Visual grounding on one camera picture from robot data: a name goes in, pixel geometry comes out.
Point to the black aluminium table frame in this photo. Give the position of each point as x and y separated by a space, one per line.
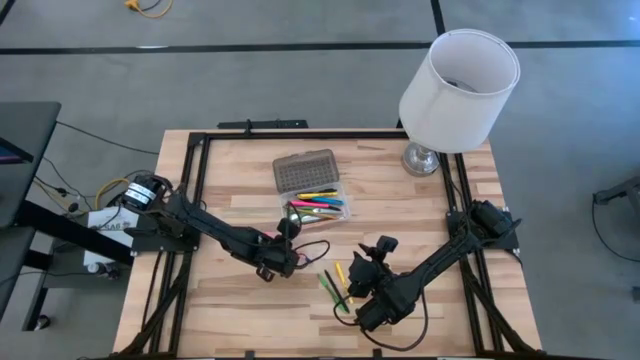
300 135

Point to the teal blue pen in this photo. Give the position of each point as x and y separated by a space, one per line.
334 201

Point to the clear plastic supply box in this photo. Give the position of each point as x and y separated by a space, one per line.
320 226

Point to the black power strip bar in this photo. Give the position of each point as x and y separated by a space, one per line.
280 123

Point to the dark chair base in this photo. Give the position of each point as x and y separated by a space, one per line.
625 190

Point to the yellow highlighter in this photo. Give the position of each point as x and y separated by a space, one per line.
317 195
341 272

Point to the grey translucent box lid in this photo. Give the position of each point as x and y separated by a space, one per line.
305 172

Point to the white printed paper sheet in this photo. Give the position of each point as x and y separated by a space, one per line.
100 235

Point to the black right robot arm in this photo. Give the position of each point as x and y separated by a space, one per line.
435 265

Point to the grey desk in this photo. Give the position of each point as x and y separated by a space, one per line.
25 150

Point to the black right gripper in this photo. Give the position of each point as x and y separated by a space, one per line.
387 245

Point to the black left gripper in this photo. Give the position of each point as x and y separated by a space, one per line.
277 255

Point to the green mechanical pencil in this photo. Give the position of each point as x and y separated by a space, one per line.
325 284

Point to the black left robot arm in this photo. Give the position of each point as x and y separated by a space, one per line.
220 232

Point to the table lamp white shade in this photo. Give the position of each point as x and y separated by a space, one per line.
450 115

